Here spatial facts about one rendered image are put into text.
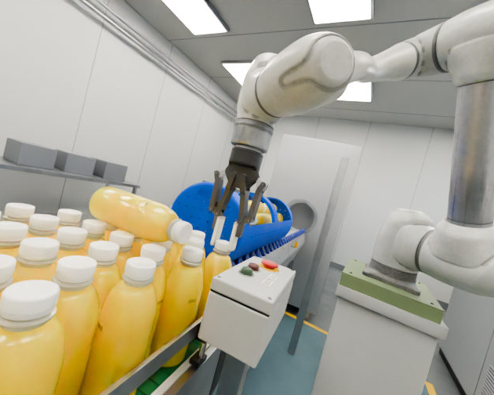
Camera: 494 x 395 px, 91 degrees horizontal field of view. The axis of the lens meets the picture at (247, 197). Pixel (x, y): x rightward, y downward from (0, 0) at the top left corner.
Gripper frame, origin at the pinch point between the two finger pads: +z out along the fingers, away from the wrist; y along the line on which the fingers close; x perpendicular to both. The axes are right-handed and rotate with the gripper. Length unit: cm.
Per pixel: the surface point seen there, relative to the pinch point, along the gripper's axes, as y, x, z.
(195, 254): -1.2, 13.9, 2.2
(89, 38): 333, -163, -151
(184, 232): 0.5, 16.5, -1.5
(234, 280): -10.6, 16.6, 2.9
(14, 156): 276, -88, 16
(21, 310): -1.0, 39.4, 2.8
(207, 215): 15.5, -17.4, 0.0
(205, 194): 18.2, -17.8, -6.2
